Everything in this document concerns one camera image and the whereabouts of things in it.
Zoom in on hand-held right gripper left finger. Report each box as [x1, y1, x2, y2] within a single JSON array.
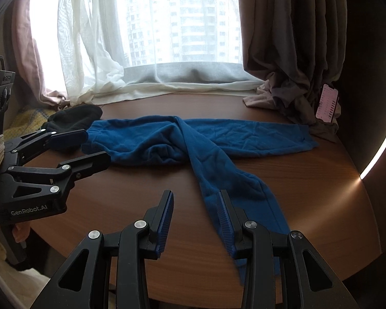
[[30, 190, 175, 309]]

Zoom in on white sheer curtain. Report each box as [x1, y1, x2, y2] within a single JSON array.
[[56, 0, 262, 107]]

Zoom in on blue pants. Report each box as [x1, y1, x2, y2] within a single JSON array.
[[81, 115, 320, 288]]

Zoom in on pink curtain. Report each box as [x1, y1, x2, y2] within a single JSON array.
[[11, 0, 72, 107]]

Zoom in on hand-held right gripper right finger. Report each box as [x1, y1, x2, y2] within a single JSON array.
[[216, 189, 361, 309]]

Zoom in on smartphone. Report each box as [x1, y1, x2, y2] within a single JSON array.
[[315, 83, 339, 124]]

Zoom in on black cloth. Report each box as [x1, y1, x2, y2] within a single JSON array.
[[40, 104, 103, 150]]

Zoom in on person's left hand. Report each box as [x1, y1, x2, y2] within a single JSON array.
[[11, 223, 32, 249]]

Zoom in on brown curtain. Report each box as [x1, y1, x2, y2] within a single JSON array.
[[236, 0, 348, 143]]

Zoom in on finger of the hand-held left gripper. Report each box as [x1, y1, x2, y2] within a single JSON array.
[[6, 151, 112, 202], [4, 128, 89, 164]]

